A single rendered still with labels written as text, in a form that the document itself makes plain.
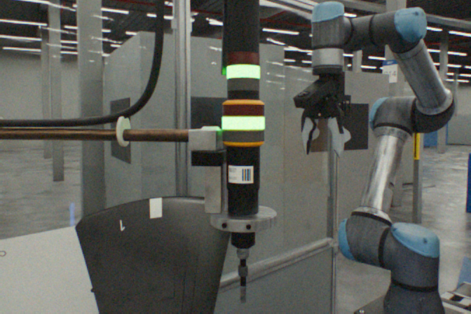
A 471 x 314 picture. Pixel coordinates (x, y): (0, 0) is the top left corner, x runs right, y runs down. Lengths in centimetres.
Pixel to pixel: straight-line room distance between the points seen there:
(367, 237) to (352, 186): 371
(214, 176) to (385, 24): 69
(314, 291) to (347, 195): 302
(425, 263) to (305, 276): 78
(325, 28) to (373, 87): 410
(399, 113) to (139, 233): 94
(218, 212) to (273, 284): 125
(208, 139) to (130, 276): 23
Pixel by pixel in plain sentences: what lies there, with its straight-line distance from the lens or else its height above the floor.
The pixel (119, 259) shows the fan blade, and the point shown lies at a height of 138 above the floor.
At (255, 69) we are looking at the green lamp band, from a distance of 39.
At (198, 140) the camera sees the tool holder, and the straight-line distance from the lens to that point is 40.
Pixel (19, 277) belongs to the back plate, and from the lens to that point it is 74.
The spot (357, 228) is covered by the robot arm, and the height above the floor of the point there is 125.
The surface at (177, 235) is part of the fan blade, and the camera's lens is 55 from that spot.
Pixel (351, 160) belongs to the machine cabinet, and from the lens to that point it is 480.
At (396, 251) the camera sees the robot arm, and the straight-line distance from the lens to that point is 113.
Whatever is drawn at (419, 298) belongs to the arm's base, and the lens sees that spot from 116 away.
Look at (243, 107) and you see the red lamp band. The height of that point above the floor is 157.
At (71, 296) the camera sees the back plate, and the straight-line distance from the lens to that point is 75.
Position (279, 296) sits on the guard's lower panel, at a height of 84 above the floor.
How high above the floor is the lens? 156
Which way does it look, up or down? 3 degrees down
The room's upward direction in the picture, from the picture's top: straight up
